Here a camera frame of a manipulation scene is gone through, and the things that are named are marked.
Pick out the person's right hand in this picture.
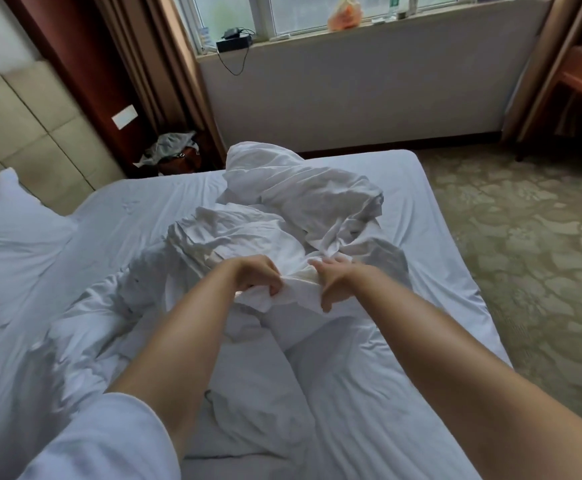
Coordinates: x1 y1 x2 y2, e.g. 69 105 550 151
308 255 364 314

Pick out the person's left hand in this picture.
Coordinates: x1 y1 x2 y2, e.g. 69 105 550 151
225 255 285 298

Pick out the white duvet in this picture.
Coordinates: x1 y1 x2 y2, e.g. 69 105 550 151
11 141 412 461

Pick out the white bed sheet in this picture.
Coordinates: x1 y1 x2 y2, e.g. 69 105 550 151
0 147 512 480

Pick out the white pillow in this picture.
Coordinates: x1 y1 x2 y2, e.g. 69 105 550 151
0 167 77 346

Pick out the person's right forearm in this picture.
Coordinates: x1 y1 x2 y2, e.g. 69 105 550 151
349 265 582 480

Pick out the person's left forearm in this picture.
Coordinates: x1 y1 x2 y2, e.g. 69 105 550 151
105 259 242 461

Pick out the person's white shirt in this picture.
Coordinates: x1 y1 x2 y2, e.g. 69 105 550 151
19 393 184 480

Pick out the black device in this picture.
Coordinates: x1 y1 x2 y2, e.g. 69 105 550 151
215 27 255 53

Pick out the beige padded headboard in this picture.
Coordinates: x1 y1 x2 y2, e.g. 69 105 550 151
0 59 127 216

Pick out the orange plastic bag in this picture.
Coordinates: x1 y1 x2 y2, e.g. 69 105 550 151
328 0 364 33

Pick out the window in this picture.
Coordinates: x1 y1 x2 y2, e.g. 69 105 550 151
175 0 552 51

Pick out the white wall switch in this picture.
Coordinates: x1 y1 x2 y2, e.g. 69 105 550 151
111 103 140 131

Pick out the black cable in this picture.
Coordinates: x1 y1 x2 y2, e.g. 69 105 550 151
217 39 254 78

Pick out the dark wooden wall panel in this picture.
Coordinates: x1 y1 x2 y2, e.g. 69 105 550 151
1 0 152 176

